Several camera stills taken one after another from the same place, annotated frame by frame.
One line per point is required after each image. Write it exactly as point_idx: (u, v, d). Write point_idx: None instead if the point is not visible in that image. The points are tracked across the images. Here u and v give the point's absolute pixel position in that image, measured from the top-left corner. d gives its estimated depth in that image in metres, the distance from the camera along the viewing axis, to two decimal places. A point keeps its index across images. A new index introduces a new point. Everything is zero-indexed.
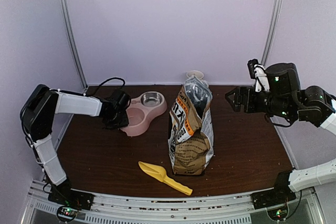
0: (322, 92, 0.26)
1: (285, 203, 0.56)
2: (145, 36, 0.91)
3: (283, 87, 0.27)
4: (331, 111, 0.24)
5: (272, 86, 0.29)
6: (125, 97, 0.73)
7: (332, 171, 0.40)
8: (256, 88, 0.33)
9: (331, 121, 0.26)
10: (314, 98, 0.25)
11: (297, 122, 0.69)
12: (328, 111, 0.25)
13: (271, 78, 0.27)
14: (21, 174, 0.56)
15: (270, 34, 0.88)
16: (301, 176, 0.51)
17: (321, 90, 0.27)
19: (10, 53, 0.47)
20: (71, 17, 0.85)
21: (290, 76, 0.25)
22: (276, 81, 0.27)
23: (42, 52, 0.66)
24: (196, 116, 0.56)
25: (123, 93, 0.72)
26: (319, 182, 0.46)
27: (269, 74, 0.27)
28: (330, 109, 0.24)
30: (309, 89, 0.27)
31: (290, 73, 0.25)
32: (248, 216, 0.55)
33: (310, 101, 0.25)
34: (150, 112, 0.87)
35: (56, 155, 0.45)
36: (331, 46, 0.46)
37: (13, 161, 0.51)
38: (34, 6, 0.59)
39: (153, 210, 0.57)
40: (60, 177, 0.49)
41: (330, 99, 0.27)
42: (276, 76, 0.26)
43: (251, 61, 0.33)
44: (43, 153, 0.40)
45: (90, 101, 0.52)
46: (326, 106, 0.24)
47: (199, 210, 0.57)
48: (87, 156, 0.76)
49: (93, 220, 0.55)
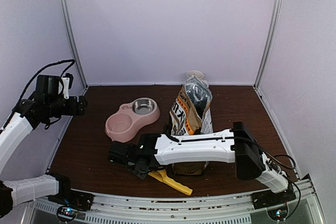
0: (147, 142, 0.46)
1: (285, 203, 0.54)
2: (145, 36, 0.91)
3: (121, 159, 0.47)
4: (153, 152, 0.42)
5: (119, 160, 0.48)
6: (54, 83, 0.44)
7: (268, 170, 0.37)
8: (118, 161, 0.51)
9: (163, 159, 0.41)
10: (138, 152, 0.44)
11: (295, 122, 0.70)
12: (151, 153, 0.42)
13: (112, 159, 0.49)
14: (21, 173, 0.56)
15: (270, 34, 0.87)
16: (268, 181, 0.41)
17: (147, 141, 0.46)
19: (10, 53, 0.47)
20: (71, 17, 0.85)
21: (115, 149, 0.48)
22: (114, 157, 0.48)
23: (42, 53, 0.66)
24: (196, 116, 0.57)
25: (45, 77, 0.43)
26: (274, 175, 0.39)
27: (109, 157, 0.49)
28: (153, 152, 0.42)
30: (144, 141, 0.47)
31: (112, 149, 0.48)
32: (248, 216, 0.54)
33: (140, 155, 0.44)
34: (138, 118, 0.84)
35: (34, 183, 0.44)
36: (331, 46, 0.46)
37: (12, 160, 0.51)
38: (33, 7, 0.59)
39: (153, 210, 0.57)
40: (54, 185, 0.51)
41: (155, 142, 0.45)
42: (111, 158, 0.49)
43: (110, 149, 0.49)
44: (25, 198, 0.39)
45: (13, 131, 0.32)
46: (145, 153, 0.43)
47: (199, 210, 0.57)
48: (87, 156, 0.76)
49: (93, 220, 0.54)
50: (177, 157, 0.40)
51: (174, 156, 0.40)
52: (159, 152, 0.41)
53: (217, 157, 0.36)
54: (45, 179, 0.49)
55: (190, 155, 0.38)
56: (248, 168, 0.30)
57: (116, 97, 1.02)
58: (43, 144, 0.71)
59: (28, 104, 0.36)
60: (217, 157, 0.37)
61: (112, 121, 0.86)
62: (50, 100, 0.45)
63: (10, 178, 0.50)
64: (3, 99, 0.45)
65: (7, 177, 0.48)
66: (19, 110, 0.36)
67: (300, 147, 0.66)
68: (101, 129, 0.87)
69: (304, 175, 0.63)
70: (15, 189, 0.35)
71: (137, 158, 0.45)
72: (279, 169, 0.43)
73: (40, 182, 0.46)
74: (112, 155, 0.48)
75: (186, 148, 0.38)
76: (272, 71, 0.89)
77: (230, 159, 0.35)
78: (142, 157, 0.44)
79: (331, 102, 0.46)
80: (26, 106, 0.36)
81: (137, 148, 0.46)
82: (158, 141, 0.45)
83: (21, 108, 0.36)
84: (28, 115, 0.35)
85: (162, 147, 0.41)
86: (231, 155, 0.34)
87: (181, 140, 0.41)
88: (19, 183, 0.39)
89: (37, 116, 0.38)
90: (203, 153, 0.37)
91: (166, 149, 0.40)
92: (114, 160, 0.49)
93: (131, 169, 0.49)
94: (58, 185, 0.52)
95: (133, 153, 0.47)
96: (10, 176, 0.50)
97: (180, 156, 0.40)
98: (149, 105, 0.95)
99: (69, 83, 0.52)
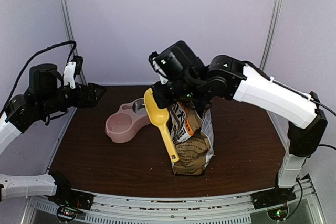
0: (231, 63, 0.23)
1: (285, 203, 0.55)
2: (145, 36, 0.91)
3: (173, 69, 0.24)
4: (241, 79, 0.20)
5: (166, 70, 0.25)
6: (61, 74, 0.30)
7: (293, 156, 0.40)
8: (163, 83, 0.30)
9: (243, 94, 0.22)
10: (218, 68, 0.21)
11: None
12: (240, 77, 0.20)
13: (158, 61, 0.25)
14: (23, 168, 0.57)
15: (270, 34, 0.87)
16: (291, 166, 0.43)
17: (232, 62, 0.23)
19: (10, 53, 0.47)
20: (71, 17, 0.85)
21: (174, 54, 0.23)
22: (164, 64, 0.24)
23: (42, 53, 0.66)
24: (196, 117, 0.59)
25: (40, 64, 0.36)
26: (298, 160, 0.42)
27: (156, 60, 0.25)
28: (241, 77, 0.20)
30: (222, 60, 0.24)
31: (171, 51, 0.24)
32: (248, 216, 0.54)
33: (218, 68, 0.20)
34: (139, 118, 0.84)
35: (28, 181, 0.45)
36: (330, 47, 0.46)
37: (16, 153, 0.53)
38: (33, 7, 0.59)
39: (153, 210, 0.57)
40: (52, 188, 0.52)
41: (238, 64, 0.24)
42: (161, 59, 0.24)
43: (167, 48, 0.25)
44: (15, 194, 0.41)
45: None
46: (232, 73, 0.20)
47: (199, 210, 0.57)
48: (87, 156, 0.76)
49: (93, 220, 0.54)
50: (262, 98, 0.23)
51: (260, 98, 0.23)
52: (247, 82, 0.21)
53: (294, 115, 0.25)
54: (43, 180, 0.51)
55: (276, 103, 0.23)
56: (307, 138, 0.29)
57: (116, 97, 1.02)
58: (43, 145, 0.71)
59: (19, 102, 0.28)
60: (291, 116, 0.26)
61: (112, 121, 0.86)
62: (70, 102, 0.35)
63: (11, 171, 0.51)
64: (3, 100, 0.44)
65: (7, 170, 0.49)
66: (9, 109, 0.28)
67: None
68: (101, 129, 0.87)
69: (304, 175, 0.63)
70: (6, 186, 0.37)
71: (208, 77, 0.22)
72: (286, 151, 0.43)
73: (36, 184, 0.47)
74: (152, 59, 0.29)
75: (283, 94, 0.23)
76: (272, 71, 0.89)
77: (300, 123, 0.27)
78: (222, 72, 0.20)
79: (331, 102, 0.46)
80: (16, 105, 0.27)
81: (219, 64, 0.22)
82: (240, 66, 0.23)
83: (11, 107, 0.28)
84: (13, 119, 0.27)
85: (254, 76, 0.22)
86: (307, 118, 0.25)
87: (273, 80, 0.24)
88: (13, 180, 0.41)
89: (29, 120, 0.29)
90: (293, 108, 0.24)
91: (260, 81, 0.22)
92: (163, 64, 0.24)
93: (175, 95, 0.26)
94: (55, 188, 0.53)
95: (200, 70, 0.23)
96: (11, 169, 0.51)
97: (265, 98, 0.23)
98: None
99: (79, 66, 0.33)
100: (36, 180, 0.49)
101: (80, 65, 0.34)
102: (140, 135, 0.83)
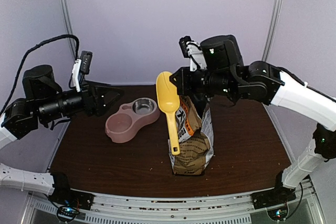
0: (266, 69, 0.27)
1: (285, 203, 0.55)
2: (145, 36, 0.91)
3: (220, 61, 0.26)
4: (278, 85, 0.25)
5: (209, 61, 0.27)
6: (52, 82, 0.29)
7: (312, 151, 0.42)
8: (191, 68, 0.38)
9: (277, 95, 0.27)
10: (259, 73, 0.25)
11: (294, 122, 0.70)
12: (276, 85, 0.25)
13: (206, 51, 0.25)
14: (24, 163, 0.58)
15: (270, 34, 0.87)
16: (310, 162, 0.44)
17: (266, 68, 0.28)
19: (10, 53, 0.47)
20: (71, 17, 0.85)
21: (228, 48, 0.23)
22: (213, 55, 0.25)
23: (42, 52, 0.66)
24: (196, 116, 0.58)
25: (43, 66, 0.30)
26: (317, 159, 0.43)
27: (203, 48, 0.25)
28: (279, 82, 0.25)
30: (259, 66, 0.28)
31: (228, 43, 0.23)
32: (248, 216, 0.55)
33: (260, 76, 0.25)
34: (139, 118, 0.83)
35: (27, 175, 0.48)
36: (330, 46, 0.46)
37: (18, 146, 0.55)
38: (33, 7, 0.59)
39: (153, 210, 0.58)
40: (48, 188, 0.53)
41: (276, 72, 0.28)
42: (211, 48, 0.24)
43: (223, 41, 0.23)
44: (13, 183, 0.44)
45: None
46: (272, 80, 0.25)
47: (199, 210, 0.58)
48: (87, 156, 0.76)
49: (93, 220, 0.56)
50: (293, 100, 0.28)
51: (295, 102, 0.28)
52: (285, 87, 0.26)
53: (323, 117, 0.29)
54: (41, 180, 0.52)
55: (306, 104, 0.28)
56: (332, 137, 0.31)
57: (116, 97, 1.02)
58: (43, 145, 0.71)
59: (15, 110, 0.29)
60: (319, 116, 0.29)
61: (112, 121, 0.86)
62: (74, 108, 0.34)
63: (12, 164, 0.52)
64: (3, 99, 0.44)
65: (10, 161, 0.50)
66: (7, 113, 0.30)
67: (300, 147, 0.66)
68: (101, 129, 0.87)
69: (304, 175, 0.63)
70: None
71: (249, 80, 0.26)
72: (312, 151, 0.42)
73: (34, 181, 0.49)
74: (183, 42, 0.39)
75: (314, 97, 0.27)
76: None
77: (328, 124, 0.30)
78: (263, 80, 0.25)
79: None
80: (12, 113, 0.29)
81: (259, 70, 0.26)
82: (276, 72, 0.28)
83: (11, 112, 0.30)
84: (9, 126, 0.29)
85: (289, 81, 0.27)
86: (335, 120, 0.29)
87: (306, 85, 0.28)
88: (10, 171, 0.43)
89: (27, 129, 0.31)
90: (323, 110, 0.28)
91: (292, 85, 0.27)
92: (209, 54, 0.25)
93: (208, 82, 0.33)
94: (52, 187, 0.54)
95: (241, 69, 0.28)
96: (13, 161, 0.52)
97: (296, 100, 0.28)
98: (149, 104, 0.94)
99: (87, 64, 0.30)
100: (35, 178, 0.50)
101: (88, 61, 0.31)
102: (140, 135, 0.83)
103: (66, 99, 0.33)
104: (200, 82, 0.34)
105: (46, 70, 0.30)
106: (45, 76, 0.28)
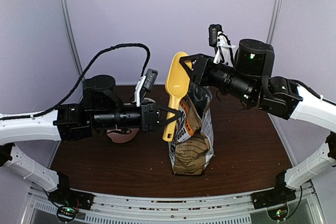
0: (285, 84, 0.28)
1: (285, 203, 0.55)
2: (145, 36, 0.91)
3: (253, 65, 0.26)
4: (298, 101, 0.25)
5: (242, 62, 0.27)
6: (114, 94, 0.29)
7: (324, 153, 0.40)
8: (214, 61, 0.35)
9: (296, 109, 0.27)
10: (280, 89, 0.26)
11: (296, 123, 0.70)
12: (295, 101, 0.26)
13: (245, 54, 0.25)
14: (28, 153, 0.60)
15: (270, 33, 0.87)
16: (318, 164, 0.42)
17: (285, 82, 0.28)
19: (11, 54, 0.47)
20: (71, 17, 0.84)
21: (268, 57, 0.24)
22: (251, 60, 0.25)
23: (42, 53, 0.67)
24: (196, 117, 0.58)
25: (111, 83, 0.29)
26: (327, 163, 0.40)
27: (244, 49, 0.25)
28: (300, 98, 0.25)
30: (277, 81, 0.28)
31: (269, 52, 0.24)
32: (248, 216, 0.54)
33: (283, 93, 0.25)
34: None
35: (36, 166, 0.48)
36: (330, 46, 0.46)
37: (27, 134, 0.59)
38: (33, 7, 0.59)
39: (153, 210, 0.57)
40: (51, 185, 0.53)
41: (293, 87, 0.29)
42: (252, 53, 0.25)
43: (268, 49, 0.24)
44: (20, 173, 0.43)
45: (36, 128, 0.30)
46: (292, 96, 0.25)
47: (199, 210, 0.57)
48: (88, 156, 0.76)
49: (93, 220, 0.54)
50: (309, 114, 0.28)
51: (311, 115, 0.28)
52: (303, 103, 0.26)
53: None
54: (49, 177, 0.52)
55: (321, 117, 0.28)
56: None
57: None
58: (44, 144, 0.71)
59: (72, 117, 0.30)
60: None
61: None
62: (129, 123, 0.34)
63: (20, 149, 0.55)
64: (3, 99, 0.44)
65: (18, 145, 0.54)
66: (63, 114, 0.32)
67: (300, 147, 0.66)
68: None
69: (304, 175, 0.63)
70: (11, 162, 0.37)
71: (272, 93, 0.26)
72: (324, 155, 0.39)
73: (42, 176, 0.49)
74: (213, 29, 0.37)
75: (332, 110, 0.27)
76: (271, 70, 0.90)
77: None
78: (285, 96, 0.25)
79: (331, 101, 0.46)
80: (69, 118, 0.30)
81: (280, 85, 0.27)
82: (293, 87, 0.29)
83: (66, 115, 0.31)
84: (60, 127, 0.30)
85: (306, 96, 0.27)
86: None
87: (323, 98, 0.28)
88: (23, 161, 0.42)
89: (74, 134, 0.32)
90: None
91: (308, 100, 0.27)
92: (246, 58, 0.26)
93: (229, 84, 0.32)
94: (55, 183, 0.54)
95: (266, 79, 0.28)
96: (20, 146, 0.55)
97: (312, 114, 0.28)
98: None
99: (151, 81, 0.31)
100: (43, 173, 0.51)
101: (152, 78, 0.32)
102: (140, 135, 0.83)
103: (125, 113, 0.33)
104: (221, 80, 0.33)
105: (109, 82, 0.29)
106: (109, 88, 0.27)
